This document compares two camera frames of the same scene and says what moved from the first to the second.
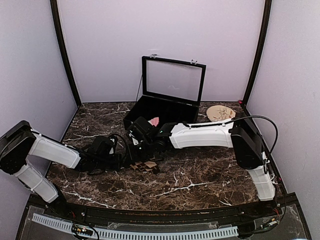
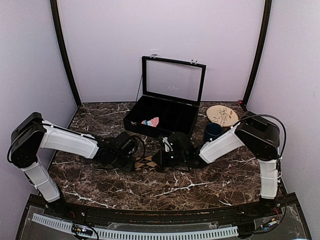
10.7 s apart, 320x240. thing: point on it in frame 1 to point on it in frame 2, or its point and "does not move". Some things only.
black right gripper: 133,157 to 162,161
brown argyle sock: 147,166 does not move
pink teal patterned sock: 155,121 does not move
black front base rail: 279,218 does not move
